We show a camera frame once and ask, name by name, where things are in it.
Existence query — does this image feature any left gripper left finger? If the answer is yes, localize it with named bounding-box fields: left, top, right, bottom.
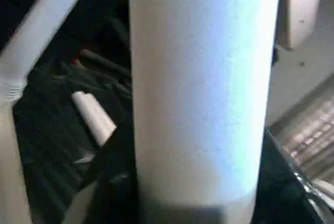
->
left=91, top=129, right=141, bottom=224

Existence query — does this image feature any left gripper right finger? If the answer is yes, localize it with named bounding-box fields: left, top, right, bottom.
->
left=252, top=127, right=324, bottom=224

